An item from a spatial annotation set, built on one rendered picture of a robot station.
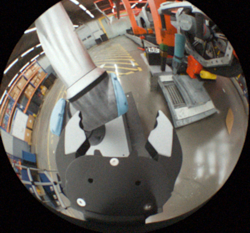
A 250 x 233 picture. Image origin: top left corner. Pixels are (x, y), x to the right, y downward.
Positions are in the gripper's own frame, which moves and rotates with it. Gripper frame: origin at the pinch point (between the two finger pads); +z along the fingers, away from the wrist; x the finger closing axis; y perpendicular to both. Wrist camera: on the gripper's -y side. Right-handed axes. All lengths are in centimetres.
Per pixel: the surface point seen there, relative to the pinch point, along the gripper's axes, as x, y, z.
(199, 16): 27.7, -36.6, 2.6
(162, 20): 28, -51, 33
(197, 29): 29.4, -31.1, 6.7
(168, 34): 53, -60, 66
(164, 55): 26.5, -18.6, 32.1
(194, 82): 79, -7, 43
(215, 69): 64, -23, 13
